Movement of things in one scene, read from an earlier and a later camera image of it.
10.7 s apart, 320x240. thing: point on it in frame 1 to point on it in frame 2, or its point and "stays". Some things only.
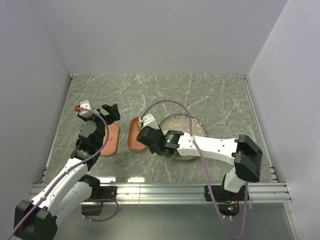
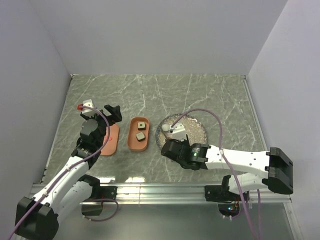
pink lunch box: [134, 127] stays
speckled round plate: [180, 122] stays
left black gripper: [112, 110] stays
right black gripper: [152, 149] to [186, 142]
